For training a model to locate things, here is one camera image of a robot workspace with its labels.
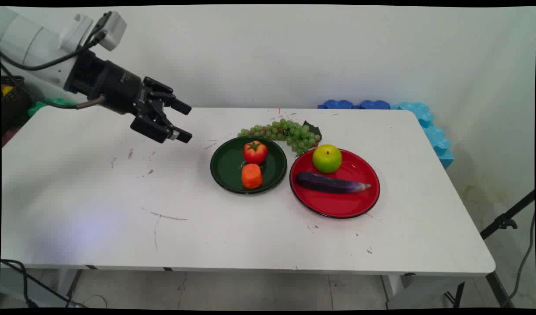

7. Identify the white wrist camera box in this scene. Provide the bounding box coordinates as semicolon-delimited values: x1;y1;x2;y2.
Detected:
91;11;128;52

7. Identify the grey hanging cable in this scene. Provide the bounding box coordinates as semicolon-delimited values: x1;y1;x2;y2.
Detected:
501;212;536;308

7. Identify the green apple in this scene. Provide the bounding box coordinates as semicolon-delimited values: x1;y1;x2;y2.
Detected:
312;144;342;174

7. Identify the red tomato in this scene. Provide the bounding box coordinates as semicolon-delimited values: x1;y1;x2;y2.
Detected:
244;140;268;165

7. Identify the black woven basket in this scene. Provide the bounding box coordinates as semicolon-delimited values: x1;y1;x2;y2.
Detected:
0;75;33;134

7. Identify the green plastic object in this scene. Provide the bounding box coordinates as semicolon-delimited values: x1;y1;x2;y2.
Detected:
28;98;77;118

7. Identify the black floor cable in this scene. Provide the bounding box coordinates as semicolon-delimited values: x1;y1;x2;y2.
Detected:
0;259;90;309

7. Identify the orange carrot piece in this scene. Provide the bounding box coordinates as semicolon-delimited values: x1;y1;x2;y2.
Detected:
241;163;263;189

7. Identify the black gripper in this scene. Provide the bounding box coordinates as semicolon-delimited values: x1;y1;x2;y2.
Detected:
64;49;193;144

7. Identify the dark green grape leaf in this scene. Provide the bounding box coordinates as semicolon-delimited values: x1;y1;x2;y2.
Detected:
302;121;323;141

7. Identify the black tripod stand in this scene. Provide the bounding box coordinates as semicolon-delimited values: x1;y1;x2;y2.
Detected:
445;189;535;309

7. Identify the dark green plate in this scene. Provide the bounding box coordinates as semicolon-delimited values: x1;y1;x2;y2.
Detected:
210;136;288;195

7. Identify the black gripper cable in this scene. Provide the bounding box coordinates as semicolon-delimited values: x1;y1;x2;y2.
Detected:
0;63;107;110

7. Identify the black camera cable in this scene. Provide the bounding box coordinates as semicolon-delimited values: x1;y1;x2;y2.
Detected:
0;13;112;71

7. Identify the green grape bunch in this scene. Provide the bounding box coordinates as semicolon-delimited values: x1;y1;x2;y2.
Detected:
237;119;322;156

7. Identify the pink object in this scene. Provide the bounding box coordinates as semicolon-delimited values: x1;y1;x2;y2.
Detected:
1;126;22;147

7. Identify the purple eggplant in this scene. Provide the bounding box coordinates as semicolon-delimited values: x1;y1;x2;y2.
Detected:
295;171;372;194

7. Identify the light blue foam mat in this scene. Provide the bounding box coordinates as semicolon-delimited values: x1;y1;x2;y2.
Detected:
390;101;455;170

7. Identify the red plate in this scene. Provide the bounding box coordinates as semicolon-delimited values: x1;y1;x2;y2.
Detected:
289;148;380;219

